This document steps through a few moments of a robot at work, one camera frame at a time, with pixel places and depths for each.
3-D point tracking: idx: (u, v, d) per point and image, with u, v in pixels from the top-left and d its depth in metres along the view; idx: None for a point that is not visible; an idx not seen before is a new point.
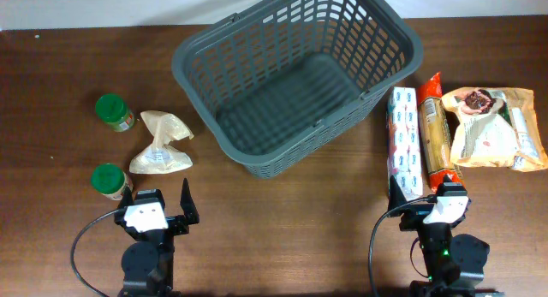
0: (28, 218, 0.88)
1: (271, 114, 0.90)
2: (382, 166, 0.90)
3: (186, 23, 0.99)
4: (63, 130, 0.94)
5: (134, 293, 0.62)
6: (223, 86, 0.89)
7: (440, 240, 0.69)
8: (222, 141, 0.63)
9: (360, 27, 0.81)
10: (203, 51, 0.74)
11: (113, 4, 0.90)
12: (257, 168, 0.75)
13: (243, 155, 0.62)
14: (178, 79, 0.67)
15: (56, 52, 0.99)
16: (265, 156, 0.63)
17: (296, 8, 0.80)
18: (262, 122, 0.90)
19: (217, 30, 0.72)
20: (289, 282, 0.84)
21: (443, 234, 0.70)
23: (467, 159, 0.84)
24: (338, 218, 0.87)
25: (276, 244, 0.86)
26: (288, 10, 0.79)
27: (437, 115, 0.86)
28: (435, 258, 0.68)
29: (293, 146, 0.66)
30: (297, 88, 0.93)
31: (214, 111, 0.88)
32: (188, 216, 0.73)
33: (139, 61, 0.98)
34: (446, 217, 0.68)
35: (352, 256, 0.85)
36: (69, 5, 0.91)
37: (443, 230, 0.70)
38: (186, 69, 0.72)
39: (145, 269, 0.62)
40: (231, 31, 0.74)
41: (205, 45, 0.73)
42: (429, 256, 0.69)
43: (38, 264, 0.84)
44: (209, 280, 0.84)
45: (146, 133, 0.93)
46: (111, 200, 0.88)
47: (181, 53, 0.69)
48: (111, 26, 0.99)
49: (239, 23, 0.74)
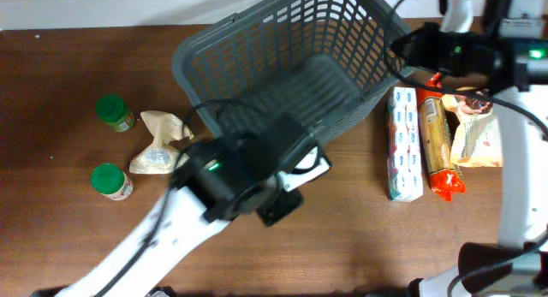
0: (28, 218, 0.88)
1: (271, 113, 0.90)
2: (383, 166, 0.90)
3: (186, 23, 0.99)
4: (63, 129, 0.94)
5: (259, 159, 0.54)
6: (222, 85, 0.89)
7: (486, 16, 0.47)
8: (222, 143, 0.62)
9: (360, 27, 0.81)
10: (203, 51, 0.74)
11: (113, 3, 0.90)
12: None
13: None
14: (177, 76, 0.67)
15: (55, 51, 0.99)
16: None
17: (296, 8, 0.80)
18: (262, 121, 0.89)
19: (217, 30, 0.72)
20: (290, 282, 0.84)
21: (480, 38, 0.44)
23: (467, 159, 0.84)
24: (338, 218, 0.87)
25: (276, 244, 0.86)
26: (288, 10, 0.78)
27: (437, 115, 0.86)
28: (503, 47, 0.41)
29: None
30: (297, 87, 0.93)
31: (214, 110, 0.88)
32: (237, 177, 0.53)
33: (139, 60, 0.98)
34: None
35: (351, 256, 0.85)
36: (68, 5, 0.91)
37: (534, 34, 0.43)
38: (187, 69, 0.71)
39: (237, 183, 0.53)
40: (232, 29, 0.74)
41: (205, 45, 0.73)
42: (467, 56, 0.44)
43: (38, 264, 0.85)
44: (209, 281, 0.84)
45: (146, 132, 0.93)
46: (111, 199, 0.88)
47: (181, 53, 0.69)
48: (110, 26, 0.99)
49: (239, 23, 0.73)
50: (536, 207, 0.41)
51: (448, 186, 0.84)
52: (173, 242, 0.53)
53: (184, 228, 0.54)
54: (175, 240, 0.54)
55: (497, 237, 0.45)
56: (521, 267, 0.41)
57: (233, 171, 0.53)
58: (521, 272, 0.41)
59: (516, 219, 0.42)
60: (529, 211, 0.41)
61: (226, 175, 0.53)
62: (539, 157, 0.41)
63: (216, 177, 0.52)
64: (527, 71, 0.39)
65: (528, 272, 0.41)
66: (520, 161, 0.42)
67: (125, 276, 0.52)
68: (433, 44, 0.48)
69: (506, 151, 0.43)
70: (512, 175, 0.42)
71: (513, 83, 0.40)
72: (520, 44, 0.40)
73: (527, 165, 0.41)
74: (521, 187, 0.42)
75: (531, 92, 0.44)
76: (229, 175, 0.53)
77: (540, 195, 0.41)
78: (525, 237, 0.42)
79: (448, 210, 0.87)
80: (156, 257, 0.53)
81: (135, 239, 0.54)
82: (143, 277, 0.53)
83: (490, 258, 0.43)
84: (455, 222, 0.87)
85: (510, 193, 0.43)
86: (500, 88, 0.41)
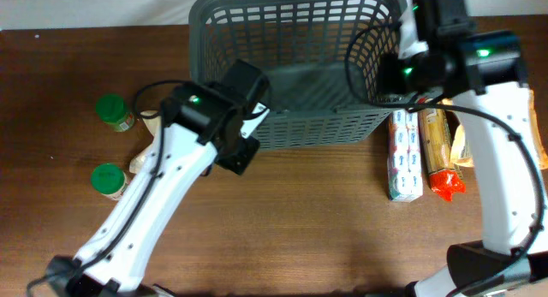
0: (29, 218, 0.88)
1: None
2: (383, 166, 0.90)
3: (185, 22, 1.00)
4: (63, 128, 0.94)
5: (229, 92, 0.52)
6: (224, 61, 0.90)
7: (419, 33, 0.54)
8: None
9: (386, 38, 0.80)
10: (218, 11, 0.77)
11: (113, 3, 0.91)
12: None
13: None
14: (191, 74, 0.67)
15: (55, 50, 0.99)
16: None
17: (335, 8, 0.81)
18: None
19: None
20: (290, 282, 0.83)
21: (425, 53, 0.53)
23: (467, 159, 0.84)
24: (338, 218, 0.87)
25: (276, 244, 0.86)
26: (328, 7, 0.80)
27: (437, 115, 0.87)
28: (449, 55, 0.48)
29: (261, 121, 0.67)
30: (308, 93, 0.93)
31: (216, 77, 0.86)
32: (205, 107, 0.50)
33: (139, 59, 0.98)
34: (446, 4, 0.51)
35: (352, 255, 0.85)
36: (68, 5, 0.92)
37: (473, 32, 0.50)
38: (203, 26, 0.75)
39: (213, 109, 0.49)
40: (259, 1, 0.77)
41: (224, 4, 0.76)
42: (423, 69, 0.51)
43: (38, 264, 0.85)
44: (209, 280, 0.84)
45: (146, 132, 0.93)
46: (112, 199, 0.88)
47: (199, 8, 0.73)
48: (110, 25, 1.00)
49: None
50: (514, 208, 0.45)
51: (448, 186, 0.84)
52: (178, 169, 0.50)
53: (184, 152, 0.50)
54: (181, 168, 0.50)
55: (484, 244, 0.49)
56: (514, 273, 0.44)
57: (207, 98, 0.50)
58: (514, 277, 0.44)
59: (498, 222, 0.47)
60: (509, 214, 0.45)
61: (208, 105, 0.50)
62: (507, 158, 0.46)
63: (196, 109, 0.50)
64: (478, 71, 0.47)
65: (521, 276, 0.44)
66: (489, 162, 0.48)
67: (140, 214, 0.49)
68: (395, 73, 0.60)
69: (483, 163, 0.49)
70: (487, 177, 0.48)
71: (470, 86, 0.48)
72: (466, 47, 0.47)
73: (497, 165, 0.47)
74: (495, 187, 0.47)
75: (488, 95, 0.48)
76: (206, 105, 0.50)
77: (515, 196, 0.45)
78: (509, 243, 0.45)
79: (449, 210, 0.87)
80: (168, 187, 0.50)
81: (142, 175, 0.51)
82: (156, 214, 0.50)
83: (486, 266, 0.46)
84: (455, 222, 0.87)
85: (491, 202, 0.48)
86: (456, 90, 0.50)
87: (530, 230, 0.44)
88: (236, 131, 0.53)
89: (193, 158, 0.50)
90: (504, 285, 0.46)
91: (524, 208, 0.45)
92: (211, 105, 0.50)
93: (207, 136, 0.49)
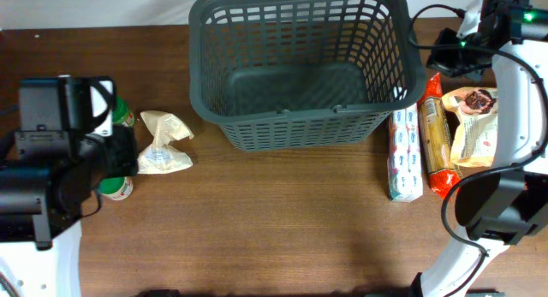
0: None
1: (259, 94, 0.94)
2: (383, 166, 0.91)
3: (185, 22, 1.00)
4: None
5: (43, 149, 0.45)
6: (225, 60, 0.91)
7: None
8: (199, 108, 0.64)
9: (386, 38, 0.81)
10: (218, 12, 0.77)
11: (114, 2, 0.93)
12: (223, 128, 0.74)
13: (211, 115, 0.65)
14: (192, 73, 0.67)
15: (53, 50, 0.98)
16: (237, 120, 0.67)
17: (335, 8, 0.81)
18: (245, 98, 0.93)
19: None
20: (290, 282, 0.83)
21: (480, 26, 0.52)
23: (467, 159, 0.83)
24: (338, 218, 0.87)
25: (276, 244, 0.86)
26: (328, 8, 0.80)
27: (437, 115, 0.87)
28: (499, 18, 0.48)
29: (261, 120, 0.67)
30: (308, 92, 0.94)
31: (217, 76, 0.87)
32: (25, 187, 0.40)
33: (139, 59, 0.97)
34: None
35: (352, 255, 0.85)
36: (71, 4, 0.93)
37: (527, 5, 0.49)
38: (204, 25, 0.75)
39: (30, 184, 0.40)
40: (260, 1, 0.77)
41: (224, 4, 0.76)
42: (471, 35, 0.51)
43: None
44: (209, 281, 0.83)
45: (146, 132, 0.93)
46: (111, 199, 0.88)
47: (200, 7, 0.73)
48: (110, 25, 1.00)
49: None
50: (523, 134, 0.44)
51: (447, 186, 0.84)
52: (43, 286, 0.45)
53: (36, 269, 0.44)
54: (44, 285, 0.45)
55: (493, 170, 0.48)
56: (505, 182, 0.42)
57: (16, 175, 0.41)
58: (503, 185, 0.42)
59: (508, 147, 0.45)
60: (518, 139, 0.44)
61: (23, 182, 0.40)
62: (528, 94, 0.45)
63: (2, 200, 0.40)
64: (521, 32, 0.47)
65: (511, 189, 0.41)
66: (509, 103, 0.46)
67: None
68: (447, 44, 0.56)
69: (504, 91, 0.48)
70: (505, 115, 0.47)
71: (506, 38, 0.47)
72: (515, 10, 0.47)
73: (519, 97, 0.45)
74: (510, 116, 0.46)
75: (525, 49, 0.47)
76: (22, 175, 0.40)
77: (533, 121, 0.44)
78: (515, 157, 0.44)
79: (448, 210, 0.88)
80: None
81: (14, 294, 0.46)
82: None
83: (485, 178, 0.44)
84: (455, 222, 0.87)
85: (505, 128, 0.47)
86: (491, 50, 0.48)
87: (532, 153, 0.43)
88: (78, 182, 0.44)
89: (46, 234, 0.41)
90: (500, 200, 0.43)
91: (534, 134, 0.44)
92: (31, 175, 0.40)
93: (44, 209, 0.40)
